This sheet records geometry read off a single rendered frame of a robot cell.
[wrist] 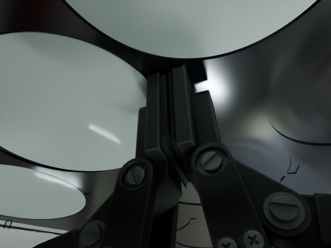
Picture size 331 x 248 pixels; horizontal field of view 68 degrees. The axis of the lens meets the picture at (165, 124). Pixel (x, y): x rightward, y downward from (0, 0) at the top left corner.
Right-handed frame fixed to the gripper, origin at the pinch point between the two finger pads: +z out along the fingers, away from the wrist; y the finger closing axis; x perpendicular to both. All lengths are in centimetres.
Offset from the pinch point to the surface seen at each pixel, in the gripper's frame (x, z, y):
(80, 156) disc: -2.9, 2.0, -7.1
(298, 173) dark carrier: -10.4, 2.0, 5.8
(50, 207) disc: -9.0, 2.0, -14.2
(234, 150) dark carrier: -5.9, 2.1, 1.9
